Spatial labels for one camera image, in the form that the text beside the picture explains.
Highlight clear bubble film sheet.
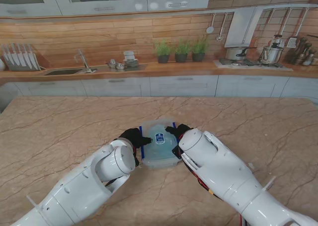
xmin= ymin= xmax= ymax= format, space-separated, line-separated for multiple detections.
xmin=145 ymin=123 xmax=177 ymax=160

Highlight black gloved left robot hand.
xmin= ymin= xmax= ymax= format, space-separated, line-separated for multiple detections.
xmin=118 ymin=128 xmax=153 ymax=155

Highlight clear plastic crate blue handles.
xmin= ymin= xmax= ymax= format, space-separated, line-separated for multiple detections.
xmin=138 ymin=118 xmax=183 ymax=169

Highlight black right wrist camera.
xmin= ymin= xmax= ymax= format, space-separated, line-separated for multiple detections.
xmin=172 ymin=145 xmax=182 ymax=160

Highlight printed kitchen backdrop banner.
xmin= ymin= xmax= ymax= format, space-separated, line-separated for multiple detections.
xmin=0 ymin=0 xmax=318 ymax=99

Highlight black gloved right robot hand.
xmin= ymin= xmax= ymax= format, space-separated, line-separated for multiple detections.
xmin=165 ymin=123 xmax=194 ymax=144

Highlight clear plastic lid blue label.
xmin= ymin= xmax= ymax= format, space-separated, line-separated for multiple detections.
xmin=140 ymin=118 xmax=182 ymax=162

